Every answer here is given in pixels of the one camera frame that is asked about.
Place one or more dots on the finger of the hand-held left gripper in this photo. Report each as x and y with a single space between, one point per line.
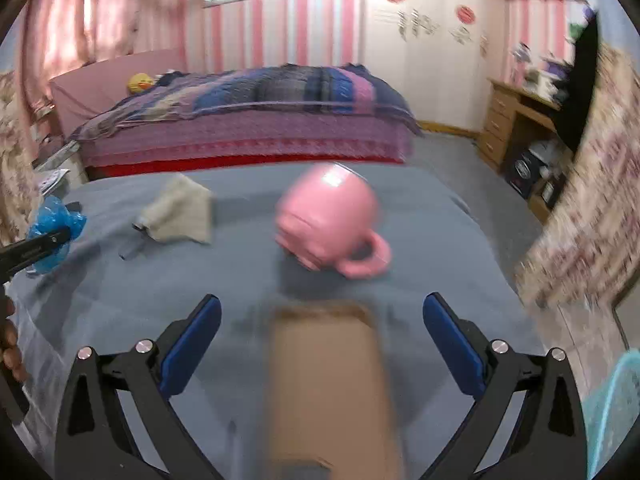
30 252

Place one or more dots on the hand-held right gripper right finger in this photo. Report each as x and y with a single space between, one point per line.
452 342

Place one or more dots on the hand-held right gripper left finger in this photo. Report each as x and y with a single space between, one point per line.
192 345

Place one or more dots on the blue plastic bag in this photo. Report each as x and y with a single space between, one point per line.
50 215

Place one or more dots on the beige phone case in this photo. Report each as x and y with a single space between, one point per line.
325 385

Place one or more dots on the teal mesh basket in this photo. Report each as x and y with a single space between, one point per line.
605 420

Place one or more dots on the person's left hand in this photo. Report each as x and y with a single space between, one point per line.
12 362

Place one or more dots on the grey bed sheet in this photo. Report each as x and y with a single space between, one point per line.
240 270

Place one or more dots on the floral curtain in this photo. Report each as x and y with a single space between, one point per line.
590 200
15 160

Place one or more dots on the grey cloth pouch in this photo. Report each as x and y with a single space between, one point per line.
175 210

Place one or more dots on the pink pig mug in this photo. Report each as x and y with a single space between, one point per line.
325 215

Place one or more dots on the pink bed headboard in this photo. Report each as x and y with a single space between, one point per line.
100 82

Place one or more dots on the black box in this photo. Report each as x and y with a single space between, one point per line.
522 171

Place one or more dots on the yellow duck plush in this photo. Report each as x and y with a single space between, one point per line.
140 82

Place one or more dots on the purple patterned bedspread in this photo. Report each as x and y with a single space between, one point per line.
250 140

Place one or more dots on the dark blue pillow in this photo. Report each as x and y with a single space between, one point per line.
170 77

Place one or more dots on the wooden desk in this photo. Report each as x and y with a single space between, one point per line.
500 120

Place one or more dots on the pink curtain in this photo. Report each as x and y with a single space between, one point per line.
100 15

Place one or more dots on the patchwork plaid quilt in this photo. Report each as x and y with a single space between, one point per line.
280 92

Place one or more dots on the white wardrobe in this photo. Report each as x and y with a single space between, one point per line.
430 75

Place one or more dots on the white box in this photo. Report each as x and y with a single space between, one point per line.
540 81

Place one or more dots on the dark hanging clothing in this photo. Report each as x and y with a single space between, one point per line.
580 85

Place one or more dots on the desk lamp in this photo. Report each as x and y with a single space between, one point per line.
522 60

